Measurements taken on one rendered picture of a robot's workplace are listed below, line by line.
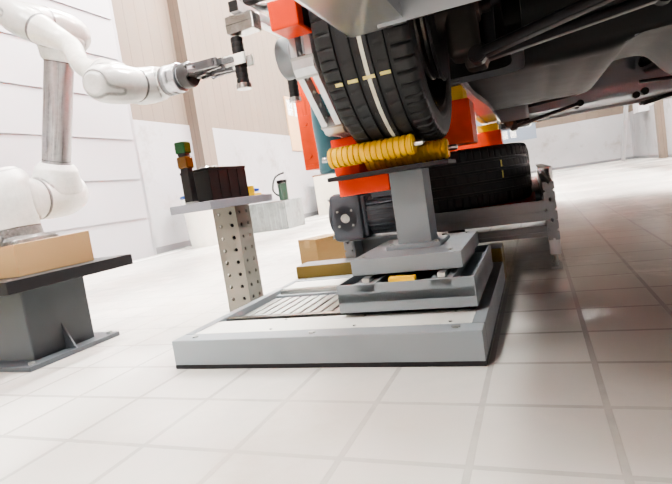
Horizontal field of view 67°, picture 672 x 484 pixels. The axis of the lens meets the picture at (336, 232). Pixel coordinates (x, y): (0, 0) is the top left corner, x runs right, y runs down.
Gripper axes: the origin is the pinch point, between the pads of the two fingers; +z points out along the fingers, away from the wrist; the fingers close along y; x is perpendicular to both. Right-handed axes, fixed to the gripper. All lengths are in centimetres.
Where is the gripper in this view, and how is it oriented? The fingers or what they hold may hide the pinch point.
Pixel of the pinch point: (239, 60)
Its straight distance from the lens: 155.9
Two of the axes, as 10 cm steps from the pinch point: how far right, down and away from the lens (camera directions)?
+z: 9.2, -1.1, -3.8
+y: -3.6, 1.3, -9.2
